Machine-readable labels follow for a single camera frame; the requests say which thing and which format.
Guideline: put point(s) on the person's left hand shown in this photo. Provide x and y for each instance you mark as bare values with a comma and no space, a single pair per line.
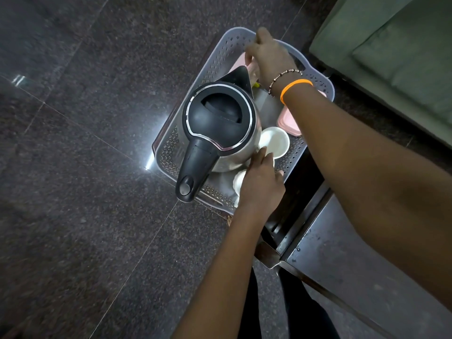
260,188

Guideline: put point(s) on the person's left thumb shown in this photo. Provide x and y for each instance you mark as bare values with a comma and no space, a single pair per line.
280,174

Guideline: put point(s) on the steel kettle with black lid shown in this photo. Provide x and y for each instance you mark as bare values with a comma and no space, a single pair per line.
217,119

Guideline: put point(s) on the pink plastic container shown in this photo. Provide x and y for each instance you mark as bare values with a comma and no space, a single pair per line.
240,63

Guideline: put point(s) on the orange wristband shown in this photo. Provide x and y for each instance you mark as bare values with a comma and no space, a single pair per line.
293,86

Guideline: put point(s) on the white ceramic cup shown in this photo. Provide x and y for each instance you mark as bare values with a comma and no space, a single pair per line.
276,140
238,183

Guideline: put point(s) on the person's right forearm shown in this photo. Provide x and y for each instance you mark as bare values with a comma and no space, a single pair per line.
360,165

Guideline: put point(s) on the black trousers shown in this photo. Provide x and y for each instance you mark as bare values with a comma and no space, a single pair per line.
303,314

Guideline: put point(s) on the dark metal table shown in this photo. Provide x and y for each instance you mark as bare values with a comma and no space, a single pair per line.
339,264

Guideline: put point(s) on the green sofa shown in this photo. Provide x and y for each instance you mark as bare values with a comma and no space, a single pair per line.
339,38

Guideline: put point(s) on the grey perforated plastic basket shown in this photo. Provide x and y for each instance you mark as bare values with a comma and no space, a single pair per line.
180,144

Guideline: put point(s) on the person's left forearm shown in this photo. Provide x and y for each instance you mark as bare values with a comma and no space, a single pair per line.
226,275

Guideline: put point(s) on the small yellow item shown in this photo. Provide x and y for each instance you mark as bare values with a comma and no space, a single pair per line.
256,85

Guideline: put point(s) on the person's right thumb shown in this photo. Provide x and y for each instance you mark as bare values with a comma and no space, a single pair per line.
252,58

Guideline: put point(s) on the green sofa cushion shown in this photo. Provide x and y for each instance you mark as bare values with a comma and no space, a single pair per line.
406,56

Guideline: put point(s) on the person's right hand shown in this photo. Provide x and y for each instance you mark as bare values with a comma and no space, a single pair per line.
273,61

